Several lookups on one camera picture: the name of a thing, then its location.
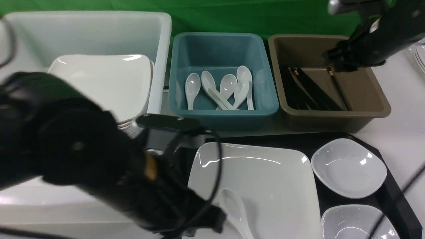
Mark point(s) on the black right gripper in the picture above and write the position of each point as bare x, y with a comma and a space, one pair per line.
342, 59

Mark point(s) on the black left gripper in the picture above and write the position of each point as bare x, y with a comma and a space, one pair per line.
199, 216

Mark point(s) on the white square rice plate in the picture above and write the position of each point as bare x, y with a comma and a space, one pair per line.
278, 189

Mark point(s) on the white small bowl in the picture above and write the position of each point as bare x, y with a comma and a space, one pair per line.
352, 221
348, 168

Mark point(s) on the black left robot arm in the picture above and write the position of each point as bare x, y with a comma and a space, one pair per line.
50, 129

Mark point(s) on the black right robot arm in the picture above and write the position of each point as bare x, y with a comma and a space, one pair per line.
382, 32

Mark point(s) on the top white square plate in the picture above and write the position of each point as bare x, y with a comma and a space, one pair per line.
117, 83

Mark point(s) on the black chopstick gold band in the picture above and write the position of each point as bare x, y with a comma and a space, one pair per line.
338, 88

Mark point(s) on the brown plastic bin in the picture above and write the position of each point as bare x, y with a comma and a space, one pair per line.
361, 88

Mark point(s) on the green backdrop cloth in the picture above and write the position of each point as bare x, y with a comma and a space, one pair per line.
261, 17

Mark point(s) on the black chopsticks bundle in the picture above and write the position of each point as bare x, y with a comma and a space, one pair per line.
304, 93

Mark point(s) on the white plates at right edge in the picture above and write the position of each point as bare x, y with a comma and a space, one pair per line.
419, 56

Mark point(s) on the white spoon far right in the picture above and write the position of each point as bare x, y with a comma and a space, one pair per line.
244, 76

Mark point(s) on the teal plastic bin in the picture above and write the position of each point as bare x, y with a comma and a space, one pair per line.
239, 66

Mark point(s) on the white spoon far left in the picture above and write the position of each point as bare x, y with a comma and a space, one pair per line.
192, 88

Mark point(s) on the black serving tray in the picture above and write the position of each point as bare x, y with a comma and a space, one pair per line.
400, 214

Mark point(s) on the large white plastic tub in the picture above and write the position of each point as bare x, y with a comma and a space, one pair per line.
41, 38

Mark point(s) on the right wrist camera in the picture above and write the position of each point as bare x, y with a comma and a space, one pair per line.
364, 7

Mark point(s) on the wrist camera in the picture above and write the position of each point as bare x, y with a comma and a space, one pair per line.
364, 7
164, 134

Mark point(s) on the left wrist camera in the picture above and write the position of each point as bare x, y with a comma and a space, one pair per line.
164, 134

